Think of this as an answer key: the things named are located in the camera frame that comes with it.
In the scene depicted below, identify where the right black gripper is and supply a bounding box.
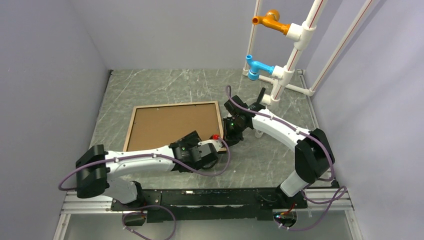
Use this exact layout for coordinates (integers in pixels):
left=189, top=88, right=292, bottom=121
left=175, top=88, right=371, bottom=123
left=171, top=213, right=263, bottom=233
left=222, top=117, right=248, bottom=148

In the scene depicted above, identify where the wooden picture frame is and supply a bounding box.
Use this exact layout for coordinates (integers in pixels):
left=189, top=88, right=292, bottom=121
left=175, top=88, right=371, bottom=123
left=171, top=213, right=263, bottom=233
left=122, top=100, right=228, bottom=155

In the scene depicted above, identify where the brown backing board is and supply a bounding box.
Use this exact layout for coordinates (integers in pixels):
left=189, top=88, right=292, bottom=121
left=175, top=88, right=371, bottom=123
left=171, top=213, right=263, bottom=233
left=127, top=103, right=222, bottom=153

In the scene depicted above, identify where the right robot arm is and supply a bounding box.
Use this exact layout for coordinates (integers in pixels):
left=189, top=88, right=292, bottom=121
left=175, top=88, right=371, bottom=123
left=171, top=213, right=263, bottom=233
left=223, top=95, right=335, bottom=208

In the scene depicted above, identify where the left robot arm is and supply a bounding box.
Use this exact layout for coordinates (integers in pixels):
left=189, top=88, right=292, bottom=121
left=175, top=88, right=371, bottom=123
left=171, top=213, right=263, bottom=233
left=75, top=131, right=224, bottom=210

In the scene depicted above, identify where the blue plastic faucet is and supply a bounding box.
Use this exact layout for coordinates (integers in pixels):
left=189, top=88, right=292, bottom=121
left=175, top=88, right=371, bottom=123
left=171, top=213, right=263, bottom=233
left=245, top=54, right=275, bottom=81

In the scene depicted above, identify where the orange plastic faucet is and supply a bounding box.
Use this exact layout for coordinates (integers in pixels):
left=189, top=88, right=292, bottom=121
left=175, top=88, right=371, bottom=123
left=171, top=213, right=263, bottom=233
left=251, top=9, right=291, bottom=36

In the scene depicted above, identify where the white pvc pipe stand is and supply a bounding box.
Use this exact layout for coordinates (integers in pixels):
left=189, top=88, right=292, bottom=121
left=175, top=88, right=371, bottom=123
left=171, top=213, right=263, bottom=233
left=242, top=0, right=379, bottom=138

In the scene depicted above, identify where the black handled hammer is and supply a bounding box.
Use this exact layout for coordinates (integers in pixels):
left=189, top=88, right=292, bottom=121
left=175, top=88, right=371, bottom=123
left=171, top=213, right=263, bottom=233
left=255, top=87, right=266, bottom=104

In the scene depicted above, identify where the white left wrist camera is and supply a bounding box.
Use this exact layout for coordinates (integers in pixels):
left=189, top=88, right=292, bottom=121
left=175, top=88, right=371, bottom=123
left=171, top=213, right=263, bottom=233
left=197, top=134, right=227, bottom=153

